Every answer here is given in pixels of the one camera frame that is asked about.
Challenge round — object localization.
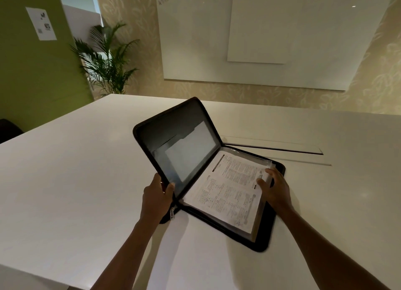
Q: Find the person's left hand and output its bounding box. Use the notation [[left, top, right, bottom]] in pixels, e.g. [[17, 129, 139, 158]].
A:
[[140, 173, 175, 226]]

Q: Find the person's right hand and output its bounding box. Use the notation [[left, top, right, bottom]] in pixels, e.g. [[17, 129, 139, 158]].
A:
[[256, 168, 293, 213]]

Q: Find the printed paper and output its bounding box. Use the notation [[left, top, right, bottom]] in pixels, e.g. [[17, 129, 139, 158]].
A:
[[183, 146, 276, 242]]

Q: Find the black zip document folder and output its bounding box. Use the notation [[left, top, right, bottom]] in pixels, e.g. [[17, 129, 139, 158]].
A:
[[133, 97, 286, 253]]

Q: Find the person's right forearm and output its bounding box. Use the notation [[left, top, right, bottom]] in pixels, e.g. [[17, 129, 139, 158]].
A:
[[276, 204, 390, 290]]

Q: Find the person's left forearm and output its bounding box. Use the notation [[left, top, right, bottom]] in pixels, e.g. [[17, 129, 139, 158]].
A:
[[90, 217, 161, 290]]

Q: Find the green potted palm plant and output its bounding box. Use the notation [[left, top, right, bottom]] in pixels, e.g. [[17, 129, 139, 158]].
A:
[[71, 22, 140, 99]]

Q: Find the dark chair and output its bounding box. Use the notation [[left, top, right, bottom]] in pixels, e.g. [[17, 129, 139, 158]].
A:
[[0, 119, 24, 144]]

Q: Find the white paper notice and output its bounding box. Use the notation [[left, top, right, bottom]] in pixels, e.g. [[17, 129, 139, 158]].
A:
[[26, 7, 57, 41]]

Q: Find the large white wall board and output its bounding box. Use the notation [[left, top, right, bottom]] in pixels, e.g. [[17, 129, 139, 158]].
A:
[[156, 0, 398, 91]]

